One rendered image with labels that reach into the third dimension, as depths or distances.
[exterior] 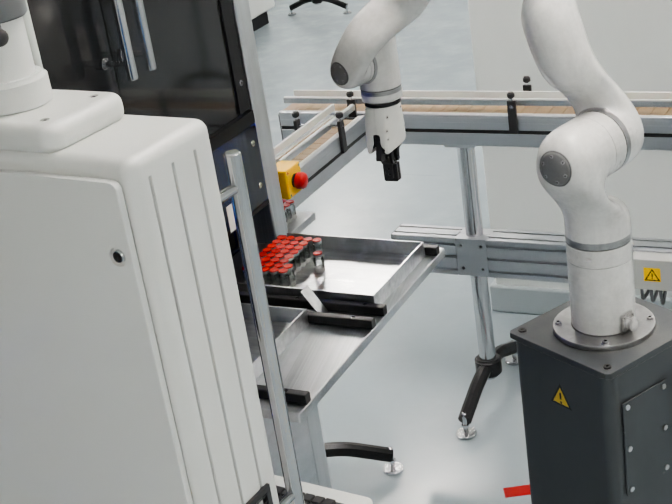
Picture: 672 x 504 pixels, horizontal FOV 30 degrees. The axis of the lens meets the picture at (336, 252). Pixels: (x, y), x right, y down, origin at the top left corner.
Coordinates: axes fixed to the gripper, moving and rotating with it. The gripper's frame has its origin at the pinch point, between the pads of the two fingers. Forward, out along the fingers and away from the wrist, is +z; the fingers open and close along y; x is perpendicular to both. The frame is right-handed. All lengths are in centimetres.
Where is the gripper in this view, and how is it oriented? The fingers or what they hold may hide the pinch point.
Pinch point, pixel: (392, 171)
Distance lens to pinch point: 261.3
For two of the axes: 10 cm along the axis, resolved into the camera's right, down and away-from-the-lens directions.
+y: -4.3, 4.2, -8.0
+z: 1.4, 9.1, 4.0
